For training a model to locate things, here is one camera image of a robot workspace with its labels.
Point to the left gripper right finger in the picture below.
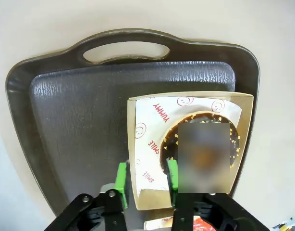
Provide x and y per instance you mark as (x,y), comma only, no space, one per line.
(172,178)

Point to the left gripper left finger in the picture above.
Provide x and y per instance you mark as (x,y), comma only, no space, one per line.
(121,183)

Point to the chocolate nut donut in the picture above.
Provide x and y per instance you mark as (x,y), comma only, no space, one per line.
(170,142)

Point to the white red-printed paper liner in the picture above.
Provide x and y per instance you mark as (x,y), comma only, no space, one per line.
(157,224)
(152,120)

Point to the dark brown plastic tray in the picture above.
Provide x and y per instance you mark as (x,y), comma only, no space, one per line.
(77,108)

